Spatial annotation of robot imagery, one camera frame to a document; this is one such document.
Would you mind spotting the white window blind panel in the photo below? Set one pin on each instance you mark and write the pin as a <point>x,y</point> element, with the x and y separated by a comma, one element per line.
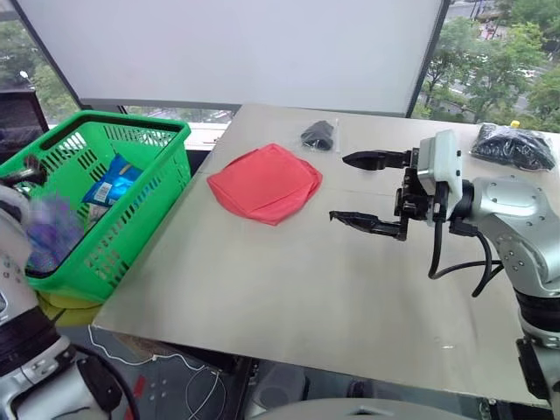
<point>245,48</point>

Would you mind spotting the small black item in clear bag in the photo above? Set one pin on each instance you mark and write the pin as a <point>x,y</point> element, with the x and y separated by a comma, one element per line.
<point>317,135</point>

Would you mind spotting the blue snack bag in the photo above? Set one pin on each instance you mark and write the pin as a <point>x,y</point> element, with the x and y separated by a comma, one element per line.
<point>114,179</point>

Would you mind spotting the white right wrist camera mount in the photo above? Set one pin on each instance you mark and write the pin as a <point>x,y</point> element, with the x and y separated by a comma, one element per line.
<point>442,157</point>

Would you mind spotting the purple snack bag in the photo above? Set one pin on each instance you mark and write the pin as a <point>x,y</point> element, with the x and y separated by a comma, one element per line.
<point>52,227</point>

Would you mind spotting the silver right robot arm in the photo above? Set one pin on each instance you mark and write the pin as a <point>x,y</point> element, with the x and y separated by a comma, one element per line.
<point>512,205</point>

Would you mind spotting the green plastic basket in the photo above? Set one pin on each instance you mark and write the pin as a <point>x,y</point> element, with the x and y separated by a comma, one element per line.
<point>144,205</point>

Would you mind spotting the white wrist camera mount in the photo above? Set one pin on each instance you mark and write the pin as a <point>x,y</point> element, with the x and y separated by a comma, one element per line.
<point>11,205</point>
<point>442,157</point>

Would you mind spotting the red folded cloth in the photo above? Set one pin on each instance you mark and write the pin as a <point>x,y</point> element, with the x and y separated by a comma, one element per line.
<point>267,184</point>

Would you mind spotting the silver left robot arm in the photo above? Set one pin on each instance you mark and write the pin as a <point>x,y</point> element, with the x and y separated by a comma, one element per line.
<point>39,380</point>

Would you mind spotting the yellow stool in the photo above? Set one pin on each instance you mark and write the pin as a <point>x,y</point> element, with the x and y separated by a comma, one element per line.
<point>65,306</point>

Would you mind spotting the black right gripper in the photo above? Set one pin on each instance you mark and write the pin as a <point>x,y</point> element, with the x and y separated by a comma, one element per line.
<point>413,197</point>

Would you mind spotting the large black item in plastic bag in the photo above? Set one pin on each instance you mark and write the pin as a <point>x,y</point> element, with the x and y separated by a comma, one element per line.
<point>512,146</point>

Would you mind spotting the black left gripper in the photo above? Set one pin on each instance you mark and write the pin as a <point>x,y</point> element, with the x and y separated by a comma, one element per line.
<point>30,172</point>

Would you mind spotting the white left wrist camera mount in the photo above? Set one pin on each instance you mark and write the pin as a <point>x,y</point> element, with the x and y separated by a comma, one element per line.
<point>11,205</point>

